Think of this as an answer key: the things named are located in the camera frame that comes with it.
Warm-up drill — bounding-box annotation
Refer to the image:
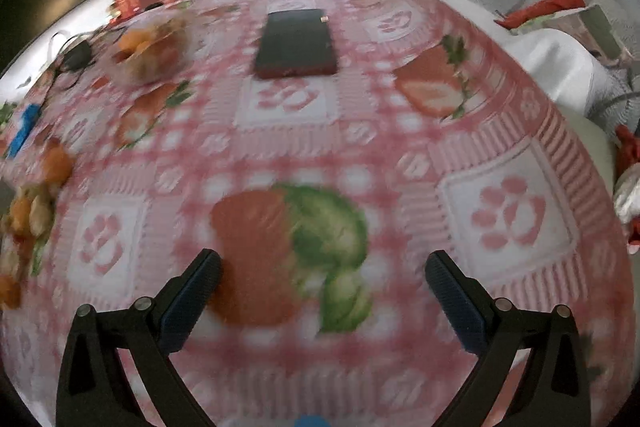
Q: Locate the small orange kumquat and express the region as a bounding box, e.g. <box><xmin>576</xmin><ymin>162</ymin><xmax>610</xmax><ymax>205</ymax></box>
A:
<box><xmin>9</xmin><ymin>196</ymin><xmax>32</xmax><ymax>237</ymax></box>

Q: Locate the large orange mandarin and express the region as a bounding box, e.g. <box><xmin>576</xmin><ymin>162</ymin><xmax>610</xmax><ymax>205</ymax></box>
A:
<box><xmin>41</xmin><ymin>145</ymin><xmax>74</xmax><ymax>185</ymax></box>

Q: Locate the blue crumpled cloth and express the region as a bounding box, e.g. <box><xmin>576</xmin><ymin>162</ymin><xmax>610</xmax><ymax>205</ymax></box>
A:
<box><xmin>6</xmin><ymin>104</ymin><xmax>41</xmax><ymax>158</ymax></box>

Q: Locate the white blanket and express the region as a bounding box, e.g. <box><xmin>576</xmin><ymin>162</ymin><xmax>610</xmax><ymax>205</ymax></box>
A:
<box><xmin>503</xmin><ymin>28</ymin><xmax>614</xmax><ymax>116</ymax></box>

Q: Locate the clear glass fruit bowl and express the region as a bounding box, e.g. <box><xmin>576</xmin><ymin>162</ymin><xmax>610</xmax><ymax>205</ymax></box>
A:
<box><xmin>103</xmin><ymin>16</ymin><xmax>192</xmax><ymax>87</ymax></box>

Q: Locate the pink strawberry pattern tablecloth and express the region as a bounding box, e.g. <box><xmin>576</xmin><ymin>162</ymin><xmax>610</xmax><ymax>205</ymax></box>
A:
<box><xmin>1</xmin><ymin>0</ymin><xmax>637</xmax><ymax>426</ymax></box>

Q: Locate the dark smartphone red case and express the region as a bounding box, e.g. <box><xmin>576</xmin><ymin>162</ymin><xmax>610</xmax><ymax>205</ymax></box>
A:
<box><xmin>254</xmin><ymin>9</ymin><xmax>338</xmax><ymax>80</ymax></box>

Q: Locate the black power adapter with cable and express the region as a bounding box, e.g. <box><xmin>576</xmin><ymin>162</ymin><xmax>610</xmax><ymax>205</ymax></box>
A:
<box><xmin>46</xmin><ymin>26</ymin><xmax>126</xmax><ymax>88</ymax></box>

